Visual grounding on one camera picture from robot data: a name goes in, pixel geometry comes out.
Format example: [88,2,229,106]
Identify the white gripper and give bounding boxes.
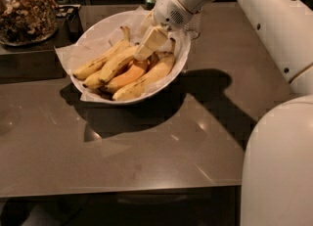
[134,0,193,61]

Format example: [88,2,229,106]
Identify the orange ripe banana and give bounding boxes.
[102,60,149,94]

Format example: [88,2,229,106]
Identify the yellow banana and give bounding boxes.
[112,38,176,101]
[82,46,137,89]
[72,25,131,80]

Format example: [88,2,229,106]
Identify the clear plastic water bottle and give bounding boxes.
[184,10,201,40]

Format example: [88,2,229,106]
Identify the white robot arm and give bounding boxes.
[152,0,313,226]

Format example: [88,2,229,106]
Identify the white paper liner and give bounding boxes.
[54,6,192,103]

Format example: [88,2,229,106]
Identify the white oval bowl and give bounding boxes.
[68,10,190,106]

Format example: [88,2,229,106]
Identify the small black tray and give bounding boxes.
[56,5,80,18]

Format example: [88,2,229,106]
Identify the glass jar of nuts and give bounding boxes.
[0,0,58,46]

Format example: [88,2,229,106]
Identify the dark raised counter block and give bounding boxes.
[0,11,82,84]

